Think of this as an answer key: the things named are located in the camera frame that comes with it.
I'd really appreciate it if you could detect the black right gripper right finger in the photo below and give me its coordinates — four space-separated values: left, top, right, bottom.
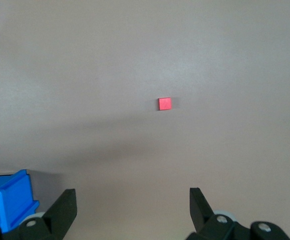
182 187 290 240

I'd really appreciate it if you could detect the brown table mat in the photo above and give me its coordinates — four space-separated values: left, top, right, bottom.
0 0 290 240

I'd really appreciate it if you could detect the red cube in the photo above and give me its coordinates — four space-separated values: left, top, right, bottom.
158 97 172 111

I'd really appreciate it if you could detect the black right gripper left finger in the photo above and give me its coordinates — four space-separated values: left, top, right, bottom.
0 188 77 240

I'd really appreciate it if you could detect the blue plastic storage bin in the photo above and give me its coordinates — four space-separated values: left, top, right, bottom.
0 169 40 235

